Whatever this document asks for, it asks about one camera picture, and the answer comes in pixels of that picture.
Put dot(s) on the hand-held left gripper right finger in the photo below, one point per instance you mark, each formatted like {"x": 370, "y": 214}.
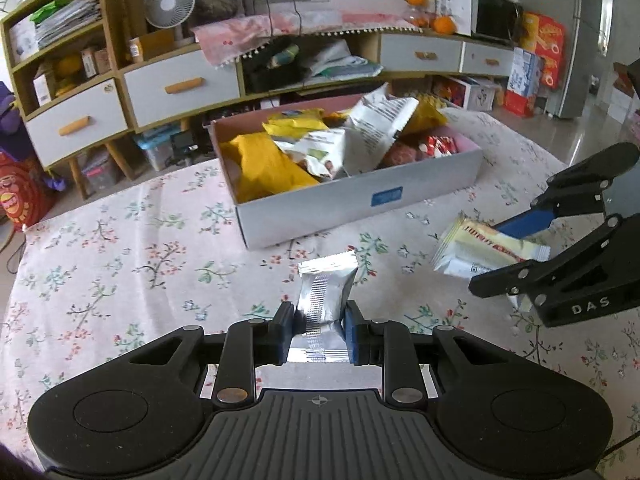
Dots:
{"x": 354, "y": 335}

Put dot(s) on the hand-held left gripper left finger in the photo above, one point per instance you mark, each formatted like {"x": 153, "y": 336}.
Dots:
{"x": 282, "y": 335}

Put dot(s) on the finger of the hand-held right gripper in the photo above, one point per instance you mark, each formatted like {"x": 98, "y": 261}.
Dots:
{"x": 525, "y": 222}
{"x": 520, "y": 275}

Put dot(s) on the white and gold snack packet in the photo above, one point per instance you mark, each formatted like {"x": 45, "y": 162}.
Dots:
{"x": 470, "y": 255}

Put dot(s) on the silver foil snack packet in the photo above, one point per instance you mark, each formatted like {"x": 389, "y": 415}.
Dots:
{"x": 322, "y": 290}

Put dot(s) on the red snack packet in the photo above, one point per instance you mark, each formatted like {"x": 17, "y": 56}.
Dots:
{"x": 440, "y": 146}

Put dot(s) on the silver pink cardboard box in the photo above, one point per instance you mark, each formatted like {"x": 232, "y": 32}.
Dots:
{"x": 320, "y": 210}

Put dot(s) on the yellow snack packet white label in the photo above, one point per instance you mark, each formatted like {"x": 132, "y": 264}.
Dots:
{"x": 425, "y": 117}

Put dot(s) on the white grey-text snack packet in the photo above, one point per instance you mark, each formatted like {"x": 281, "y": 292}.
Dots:
{"x": 372, "y": 135}

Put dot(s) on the white green snack packet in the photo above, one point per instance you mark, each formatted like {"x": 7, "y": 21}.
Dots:
{"x": 320, "y": 152}

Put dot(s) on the gold snack packet blue label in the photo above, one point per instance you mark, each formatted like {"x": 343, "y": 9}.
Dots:
{"x": 295, "y": 125}

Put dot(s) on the pink speckled snack packet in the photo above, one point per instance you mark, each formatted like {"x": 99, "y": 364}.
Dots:
{"x": 402, "y": 154}

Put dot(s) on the blue white carton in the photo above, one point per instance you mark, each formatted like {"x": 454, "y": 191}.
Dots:
{"x": 525, "y": 72}

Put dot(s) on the small white drawer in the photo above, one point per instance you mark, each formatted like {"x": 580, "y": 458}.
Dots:
{"x": 395, "y": 60}
{"x": 475, "y": 65}

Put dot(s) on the plain yellow snack packet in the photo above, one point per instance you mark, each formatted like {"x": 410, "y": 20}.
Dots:
{"x": 265, "y": 170}

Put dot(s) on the floral tablecloth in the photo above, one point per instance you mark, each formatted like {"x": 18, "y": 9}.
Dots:
{"x": 125, "y": 270}

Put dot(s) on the orange red carton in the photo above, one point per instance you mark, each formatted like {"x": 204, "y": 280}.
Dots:
{"x": 545, "y": 40}

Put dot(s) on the silver refrigerator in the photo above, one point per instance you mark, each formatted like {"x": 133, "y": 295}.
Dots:
{"x": 585, "y": 35}

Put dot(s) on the black white microwave oven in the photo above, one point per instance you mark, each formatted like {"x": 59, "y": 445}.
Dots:
{"x": 495, "y": 17}

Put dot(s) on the clear plastic storage box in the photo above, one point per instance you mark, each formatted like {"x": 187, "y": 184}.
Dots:
{"x": 155, "y": 152}

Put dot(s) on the pile of white papers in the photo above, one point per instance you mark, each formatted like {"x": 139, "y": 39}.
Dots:
{"x": 340, "y": 62}

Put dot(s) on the black bag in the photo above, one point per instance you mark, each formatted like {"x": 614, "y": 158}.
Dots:
{"x": 260, "y": 77}

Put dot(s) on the red round gift bag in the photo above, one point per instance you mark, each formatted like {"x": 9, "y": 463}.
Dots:
{"x": 22, "y": 195}

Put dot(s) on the pink patterned cloth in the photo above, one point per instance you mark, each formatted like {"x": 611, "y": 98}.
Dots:
{"x": 235, "y": 30}

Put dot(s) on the brown cardboard box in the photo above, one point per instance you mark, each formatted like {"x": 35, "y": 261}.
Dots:
{"x": 155, "y": 45}

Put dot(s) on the purple plush toy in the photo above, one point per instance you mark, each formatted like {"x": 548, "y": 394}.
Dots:
{"x": 9, "y": 120}

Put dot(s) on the white desk fan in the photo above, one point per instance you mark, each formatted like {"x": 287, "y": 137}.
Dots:
{"x": 170, "y": 2}

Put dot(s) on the wooden white cabinet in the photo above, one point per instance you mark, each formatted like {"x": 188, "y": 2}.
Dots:
{"x": 106, "y": 10}

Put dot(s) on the stack of papers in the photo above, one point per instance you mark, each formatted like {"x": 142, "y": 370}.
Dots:
{"x": 70, "y": 17}

